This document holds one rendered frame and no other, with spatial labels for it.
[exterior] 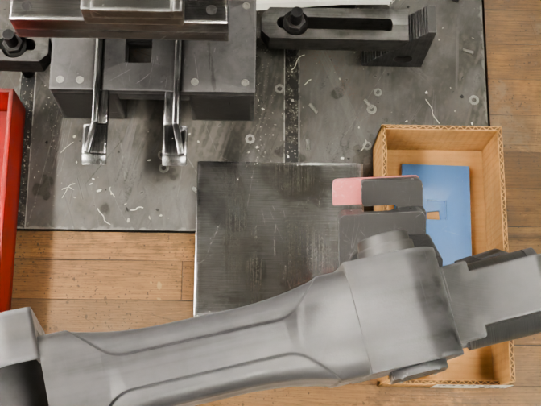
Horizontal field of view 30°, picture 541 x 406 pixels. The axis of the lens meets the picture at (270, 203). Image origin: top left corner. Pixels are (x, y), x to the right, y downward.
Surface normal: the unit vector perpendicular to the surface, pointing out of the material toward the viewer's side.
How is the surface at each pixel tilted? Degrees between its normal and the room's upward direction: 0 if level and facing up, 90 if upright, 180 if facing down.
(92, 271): 0
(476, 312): 8
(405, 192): 31
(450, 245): 0
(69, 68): 0
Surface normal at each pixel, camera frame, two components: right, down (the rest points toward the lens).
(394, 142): 0.00, 0.97
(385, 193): 0.03, 0.29
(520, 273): -0.11, -0.22
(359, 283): 0.13, -0.28
